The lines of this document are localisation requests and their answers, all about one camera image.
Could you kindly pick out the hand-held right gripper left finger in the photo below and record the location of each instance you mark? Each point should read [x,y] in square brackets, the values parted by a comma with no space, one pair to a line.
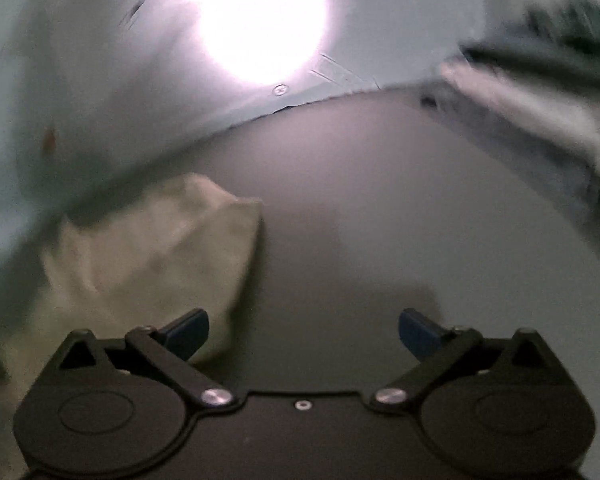
[187,332]

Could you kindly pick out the metal wall screw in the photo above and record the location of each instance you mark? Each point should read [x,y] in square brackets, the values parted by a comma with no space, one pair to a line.
[280,90]

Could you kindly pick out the cream cloth garment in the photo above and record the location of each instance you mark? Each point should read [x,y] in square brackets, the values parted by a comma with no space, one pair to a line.
[155,260]

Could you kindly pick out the dark grey folded garment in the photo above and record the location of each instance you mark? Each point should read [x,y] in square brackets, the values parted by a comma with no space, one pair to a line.
[545,62]

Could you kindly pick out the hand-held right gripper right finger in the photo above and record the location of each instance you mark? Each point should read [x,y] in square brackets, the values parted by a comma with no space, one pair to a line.
[420,332]

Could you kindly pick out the white folded garment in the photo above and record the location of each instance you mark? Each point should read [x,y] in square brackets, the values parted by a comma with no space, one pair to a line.
[540,105]

